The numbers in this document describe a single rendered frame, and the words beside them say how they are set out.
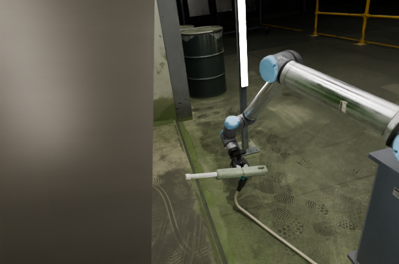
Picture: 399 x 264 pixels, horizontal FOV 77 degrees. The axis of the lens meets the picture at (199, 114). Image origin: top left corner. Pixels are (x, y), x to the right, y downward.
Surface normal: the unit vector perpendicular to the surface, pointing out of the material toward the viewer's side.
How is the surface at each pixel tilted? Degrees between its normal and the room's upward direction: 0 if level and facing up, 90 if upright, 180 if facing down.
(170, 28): 90
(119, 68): 90
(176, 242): 0
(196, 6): 81
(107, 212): 90
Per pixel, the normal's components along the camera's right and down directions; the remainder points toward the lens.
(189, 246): -0.11, -0.90
